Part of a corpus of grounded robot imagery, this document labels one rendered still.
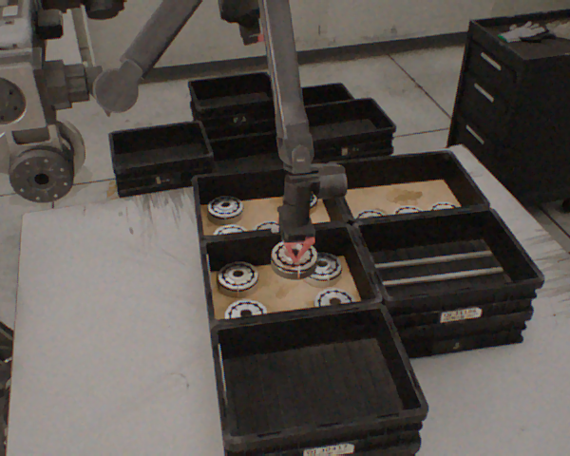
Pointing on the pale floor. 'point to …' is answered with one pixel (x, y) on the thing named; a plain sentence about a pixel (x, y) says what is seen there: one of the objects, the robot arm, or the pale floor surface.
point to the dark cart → (526, 108)
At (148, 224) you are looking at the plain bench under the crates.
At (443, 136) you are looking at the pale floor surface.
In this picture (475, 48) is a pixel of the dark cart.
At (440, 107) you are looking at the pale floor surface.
